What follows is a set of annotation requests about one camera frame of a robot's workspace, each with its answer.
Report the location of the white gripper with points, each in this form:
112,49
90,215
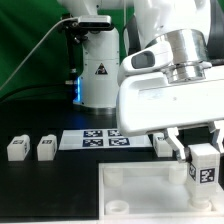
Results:
148,103

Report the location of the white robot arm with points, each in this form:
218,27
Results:
194,29

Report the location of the white square tabletop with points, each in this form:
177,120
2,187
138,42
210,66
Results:
151,193

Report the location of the white sheet with AprilTags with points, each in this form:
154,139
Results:
100,139

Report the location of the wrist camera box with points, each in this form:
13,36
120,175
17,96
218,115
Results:
150,59

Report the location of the camera on black stand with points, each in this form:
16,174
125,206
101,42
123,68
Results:
76,30

